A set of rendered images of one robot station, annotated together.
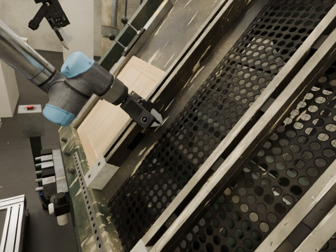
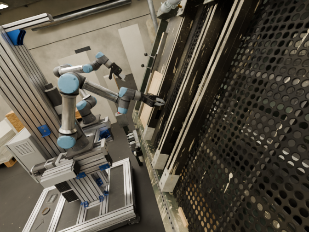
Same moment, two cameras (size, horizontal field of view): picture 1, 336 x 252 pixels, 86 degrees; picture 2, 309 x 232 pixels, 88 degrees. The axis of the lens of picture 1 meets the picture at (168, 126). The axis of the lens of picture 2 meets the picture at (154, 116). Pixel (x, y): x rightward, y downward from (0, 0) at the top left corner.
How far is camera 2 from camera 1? 0.69 m
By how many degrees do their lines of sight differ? 28
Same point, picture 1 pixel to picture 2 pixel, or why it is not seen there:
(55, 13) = (116, 69)
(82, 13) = (135, 44)
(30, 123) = (121, 120)
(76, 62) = (121, 91)
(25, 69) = (110, 98)
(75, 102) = (125, 104)
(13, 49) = (105, 93)
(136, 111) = (147, 101)
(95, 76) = (128, 93)
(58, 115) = (121, 110)
